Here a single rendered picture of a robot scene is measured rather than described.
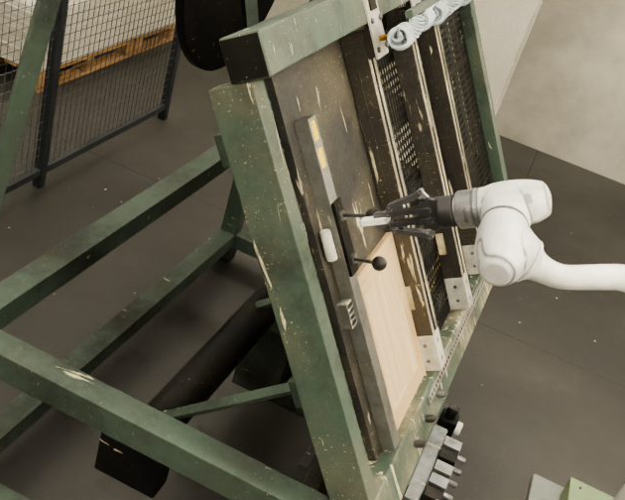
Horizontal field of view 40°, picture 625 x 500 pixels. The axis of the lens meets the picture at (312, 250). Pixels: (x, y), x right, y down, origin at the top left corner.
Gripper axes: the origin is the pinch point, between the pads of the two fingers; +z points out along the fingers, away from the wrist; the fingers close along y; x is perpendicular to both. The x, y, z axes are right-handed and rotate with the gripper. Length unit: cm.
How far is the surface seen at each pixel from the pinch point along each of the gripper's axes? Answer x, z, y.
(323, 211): 4.5, 14.6, -2.4
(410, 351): 39, 15, 57
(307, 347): -20.5, 16.3, 22.4
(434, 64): 121, 12, -15
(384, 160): 46.8, 11.3, -2.1
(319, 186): 4.5, 13.8, -9.2
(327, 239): 1.2, 14.0, 3.9
